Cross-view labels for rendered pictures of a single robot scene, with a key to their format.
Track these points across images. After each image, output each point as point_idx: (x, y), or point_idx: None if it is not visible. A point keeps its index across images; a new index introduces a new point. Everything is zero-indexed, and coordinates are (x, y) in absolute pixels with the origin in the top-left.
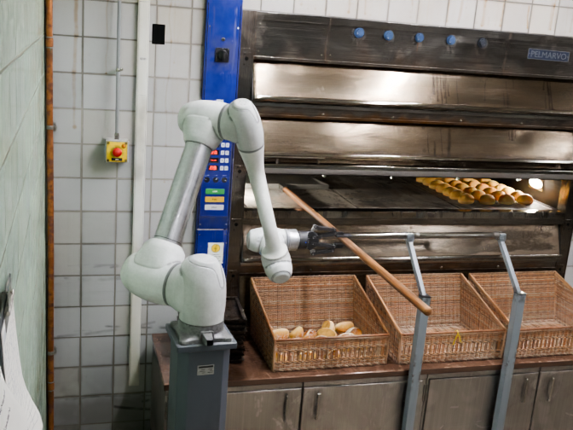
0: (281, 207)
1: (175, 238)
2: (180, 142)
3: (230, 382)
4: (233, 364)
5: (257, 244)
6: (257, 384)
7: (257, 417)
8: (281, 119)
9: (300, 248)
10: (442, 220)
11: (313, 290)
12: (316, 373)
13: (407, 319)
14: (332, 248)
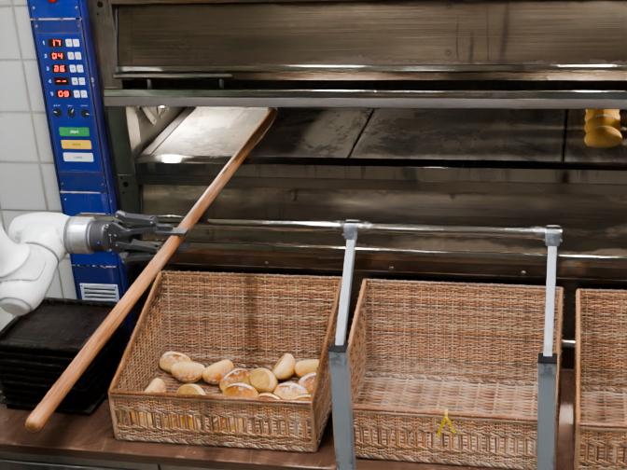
0: (208, 155)
1: None
2: (11, 53)
3: (39, 449)
4: (75, 417)
5: (15, 242)
6: (81, 457)
7: None
8: (173, 6)
9: (97, 251)
10: (512, 185)
11: (266, 299)
12: (181, 452)
13: (443, 365)
14: (155, 253)
